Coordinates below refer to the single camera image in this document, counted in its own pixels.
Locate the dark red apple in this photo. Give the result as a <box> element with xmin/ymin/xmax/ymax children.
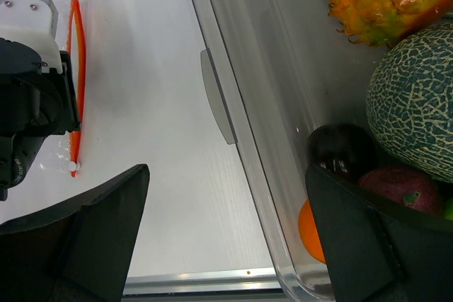
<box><xmin>358</xmin><ymin>165</ymin><xmax>443</xmax><ymax>216</ymax></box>

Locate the clear plastic food bin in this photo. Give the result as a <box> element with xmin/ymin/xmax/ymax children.
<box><xmin>180</xmin><ymin>0</ymin><xmax>453</xmax><ymax>302</ymax></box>

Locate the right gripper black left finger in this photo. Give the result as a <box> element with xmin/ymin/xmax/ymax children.
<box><xmin>1</xmin><ymin>164</ymin><xmax>149</xmax><ymax>301</ymax></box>

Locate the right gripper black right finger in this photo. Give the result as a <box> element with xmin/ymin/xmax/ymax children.
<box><xmin>305</xmin><ymin>165</ymin><xmax>452</xmax><ymax>301</ymax></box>

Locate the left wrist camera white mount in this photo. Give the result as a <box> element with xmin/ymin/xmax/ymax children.
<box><xmin>1</xmin><ymin>0</ymin><xmax>63</xmax><ymax>74</ymax></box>

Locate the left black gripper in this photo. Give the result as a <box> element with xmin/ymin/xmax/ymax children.
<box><xmin>1</xmin><ymin>39</ymin><xmax>81</xmax><ymax>201</ymax></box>

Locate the green netted melon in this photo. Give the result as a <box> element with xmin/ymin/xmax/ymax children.
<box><xmin>366</xmin><ymin>22</ymin><xmax>452</xmax><ymax>182</ymax></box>

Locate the clear orange zip top bag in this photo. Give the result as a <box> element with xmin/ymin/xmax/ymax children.
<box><xmin>65</xmin><ymin>0</ymin><xmax>87</xmax><ymax>178</ymax></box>

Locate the dark purple plum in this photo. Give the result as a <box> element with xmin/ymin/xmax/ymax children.
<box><xmin>307</xmin><ymin>123</ymin><xmax>378</xmax><ymax>182</ymax></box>

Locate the aluminium mounting rail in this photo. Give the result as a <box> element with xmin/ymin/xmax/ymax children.
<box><xmin>123</xmin><ymin>267</ymin><xmax>280</xmax><ymax>297</ymax></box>

